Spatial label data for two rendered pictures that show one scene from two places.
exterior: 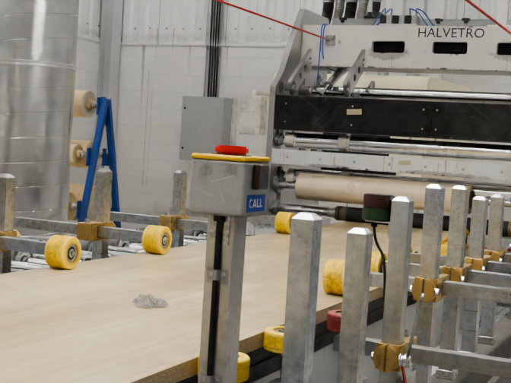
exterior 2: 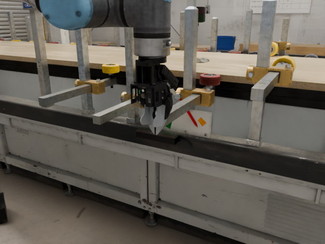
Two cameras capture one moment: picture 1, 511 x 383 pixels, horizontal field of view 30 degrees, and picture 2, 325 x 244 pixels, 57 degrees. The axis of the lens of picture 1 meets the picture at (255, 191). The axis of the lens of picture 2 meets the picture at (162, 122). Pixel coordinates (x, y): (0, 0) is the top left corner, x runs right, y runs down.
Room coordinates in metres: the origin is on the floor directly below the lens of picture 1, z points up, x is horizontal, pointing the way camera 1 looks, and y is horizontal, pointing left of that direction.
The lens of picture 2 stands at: (1.79, -1.35, 1.12)
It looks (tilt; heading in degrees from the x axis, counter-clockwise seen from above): 20 degrees down; 94
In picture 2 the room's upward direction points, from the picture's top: straight up
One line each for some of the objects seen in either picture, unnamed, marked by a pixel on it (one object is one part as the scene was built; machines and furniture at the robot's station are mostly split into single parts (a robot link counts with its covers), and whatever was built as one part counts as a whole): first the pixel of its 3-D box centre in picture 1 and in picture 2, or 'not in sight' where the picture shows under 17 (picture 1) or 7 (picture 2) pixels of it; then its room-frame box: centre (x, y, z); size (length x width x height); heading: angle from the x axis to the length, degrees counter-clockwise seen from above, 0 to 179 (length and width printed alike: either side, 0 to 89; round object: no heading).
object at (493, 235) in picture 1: (491, 276); not in sight; (2.73, -0.69, 0.89); 0.03 x 0.03 x 0.48; 66
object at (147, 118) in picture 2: not in sight; (147, 119); (1.70, -0.60, 0.86); 0.06 x 0.03 x 0.09; 66
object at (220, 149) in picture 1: (231, 153); not in sight; (1.12, 0.03, 1.22); 0.04 x 0.04 x 0.02
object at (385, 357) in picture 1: (393, 352); (195, 96); (1.84, -0.29, 0.85); 0.13 x 0.06 x 0.05; 156
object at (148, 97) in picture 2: not in sight; (151, 81); (1.71, -0.61, 0.97); 0.09 x 0.08 x 0.12; 66
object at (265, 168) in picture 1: (260, 176); not in sight; (1.11, -0.01, 1.20); 0.03 x 0.01 x 0.03; 156
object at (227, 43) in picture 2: not in sight; (223, 52); (2.72, 5.56, 0.36); 0.59 x 0.57 x 0.73; 63
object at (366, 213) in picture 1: (378, 213); (196, 18); (1.84, -0.24, 1.11); 0.06 x 0.06 x 0.02
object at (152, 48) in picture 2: not in sight; (153, 47); (1.72, -0.61, 1.05); 0.10 x 0.09 x 0.05; 156
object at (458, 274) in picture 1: (455, 275); not in sight; (2.29, -0.50, 0.95); 0.13 x 0.06 x 0.05; 156
